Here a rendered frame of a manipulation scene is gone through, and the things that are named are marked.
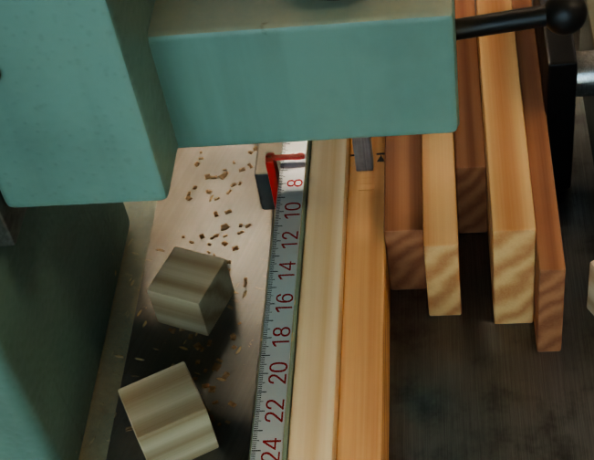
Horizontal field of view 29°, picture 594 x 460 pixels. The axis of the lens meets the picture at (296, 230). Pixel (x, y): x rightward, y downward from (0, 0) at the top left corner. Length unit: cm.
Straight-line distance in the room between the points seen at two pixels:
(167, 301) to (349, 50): 27
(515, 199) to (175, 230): 32
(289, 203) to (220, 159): 27
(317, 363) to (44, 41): 19
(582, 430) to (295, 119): 20
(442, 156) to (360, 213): 5
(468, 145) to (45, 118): 23
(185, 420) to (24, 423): 9
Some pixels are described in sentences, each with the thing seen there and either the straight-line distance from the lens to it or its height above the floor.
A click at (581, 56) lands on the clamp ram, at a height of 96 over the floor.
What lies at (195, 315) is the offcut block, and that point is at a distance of 72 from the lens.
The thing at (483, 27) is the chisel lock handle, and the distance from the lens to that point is 54.
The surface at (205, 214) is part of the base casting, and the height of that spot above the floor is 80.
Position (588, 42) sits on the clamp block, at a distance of 68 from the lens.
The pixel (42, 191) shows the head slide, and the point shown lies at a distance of 55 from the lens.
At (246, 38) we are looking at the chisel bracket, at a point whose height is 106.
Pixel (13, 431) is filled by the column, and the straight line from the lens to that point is 64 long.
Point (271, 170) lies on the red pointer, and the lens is 61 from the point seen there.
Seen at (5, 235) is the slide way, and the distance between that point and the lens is 57.
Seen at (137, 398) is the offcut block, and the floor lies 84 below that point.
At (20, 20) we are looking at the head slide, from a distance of 48.
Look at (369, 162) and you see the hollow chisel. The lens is 60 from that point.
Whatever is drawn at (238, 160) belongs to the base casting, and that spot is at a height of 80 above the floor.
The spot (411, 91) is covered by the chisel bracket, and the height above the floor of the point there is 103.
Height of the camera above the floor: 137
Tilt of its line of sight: 47 degrees down
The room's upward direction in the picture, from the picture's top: 11 degrees counter-clockwise
